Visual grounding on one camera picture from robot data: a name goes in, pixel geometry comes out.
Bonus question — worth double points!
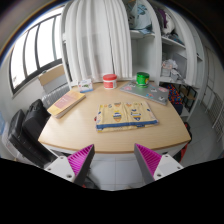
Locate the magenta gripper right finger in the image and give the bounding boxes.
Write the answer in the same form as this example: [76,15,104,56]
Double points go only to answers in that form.
[133,143,185,185]

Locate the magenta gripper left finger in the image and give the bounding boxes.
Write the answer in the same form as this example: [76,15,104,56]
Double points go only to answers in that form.
[44,143,96,187]

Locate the yellow patterned towel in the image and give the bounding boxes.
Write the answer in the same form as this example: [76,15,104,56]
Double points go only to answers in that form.
[96,101,158,132]

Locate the yellow and pink book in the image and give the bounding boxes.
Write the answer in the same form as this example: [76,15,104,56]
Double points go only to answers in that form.
[47,90,85,118]

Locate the black bag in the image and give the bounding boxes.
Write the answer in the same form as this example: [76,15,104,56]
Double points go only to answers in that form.
[8,99,57,168]

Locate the grey laptop with stickers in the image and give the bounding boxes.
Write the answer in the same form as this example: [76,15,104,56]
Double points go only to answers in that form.
[120,81,169,105]

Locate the colourful dotted bag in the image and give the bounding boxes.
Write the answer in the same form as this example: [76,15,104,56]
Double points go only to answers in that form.
[166,84,183,114]

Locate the small white card box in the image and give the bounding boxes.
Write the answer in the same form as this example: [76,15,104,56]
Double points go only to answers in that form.
[78,79,93,93]

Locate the white radiator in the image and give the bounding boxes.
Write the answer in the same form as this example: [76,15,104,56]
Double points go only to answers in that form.
[42,84,70,109]

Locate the green metallic tin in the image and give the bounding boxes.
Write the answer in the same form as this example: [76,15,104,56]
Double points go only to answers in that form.
[136,72,149,88]

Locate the cardboard box on radiator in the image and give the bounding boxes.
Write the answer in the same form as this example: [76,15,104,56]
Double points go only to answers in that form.
[38,64,67,93]

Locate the white jar red lid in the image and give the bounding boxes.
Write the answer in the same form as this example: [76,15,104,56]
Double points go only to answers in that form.
[103,74,117,89]

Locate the white shelving unit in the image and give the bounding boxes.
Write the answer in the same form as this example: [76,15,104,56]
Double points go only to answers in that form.
[131,0,204,121]

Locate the black framed window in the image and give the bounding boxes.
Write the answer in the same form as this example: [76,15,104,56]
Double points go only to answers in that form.
[9,10,62,94]

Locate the white curtain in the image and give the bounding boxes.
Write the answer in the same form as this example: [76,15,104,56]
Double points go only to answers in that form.
[61,0,132,86]

